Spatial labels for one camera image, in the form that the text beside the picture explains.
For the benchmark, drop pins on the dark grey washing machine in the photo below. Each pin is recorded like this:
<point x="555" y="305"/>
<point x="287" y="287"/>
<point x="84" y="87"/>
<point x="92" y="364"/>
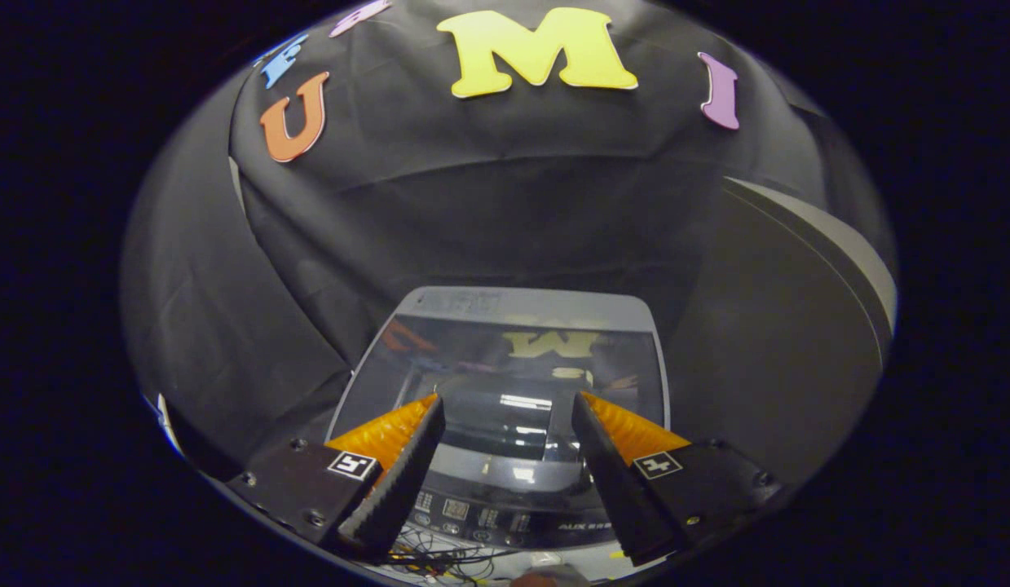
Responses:
<point x="513" y="509"/>

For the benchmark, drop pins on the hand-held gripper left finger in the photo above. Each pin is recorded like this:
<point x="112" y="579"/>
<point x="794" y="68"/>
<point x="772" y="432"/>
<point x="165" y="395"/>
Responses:
<point x="403" y="485"/>

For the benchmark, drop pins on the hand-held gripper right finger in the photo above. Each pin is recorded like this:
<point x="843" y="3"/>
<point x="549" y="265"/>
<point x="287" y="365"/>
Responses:
<point x="615" y="489"/>

